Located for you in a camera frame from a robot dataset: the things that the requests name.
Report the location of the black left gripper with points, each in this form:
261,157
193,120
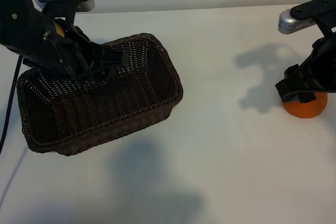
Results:
97,53

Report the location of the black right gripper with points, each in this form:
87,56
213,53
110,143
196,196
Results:
312,72

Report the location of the orange fruit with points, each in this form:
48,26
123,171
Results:
304,110

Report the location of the dark brown woven wicker basket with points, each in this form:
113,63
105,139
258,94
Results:
110,108

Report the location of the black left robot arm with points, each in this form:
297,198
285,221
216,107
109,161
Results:
18,22

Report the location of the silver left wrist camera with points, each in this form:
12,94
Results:
85,7

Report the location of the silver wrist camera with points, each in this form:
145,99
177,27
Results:
85,7
291,24

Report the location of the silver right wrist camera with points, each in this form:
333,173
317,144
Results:
291,24

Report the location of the black right camera mount bracket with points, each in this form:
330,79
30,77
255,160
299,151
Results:
315,7

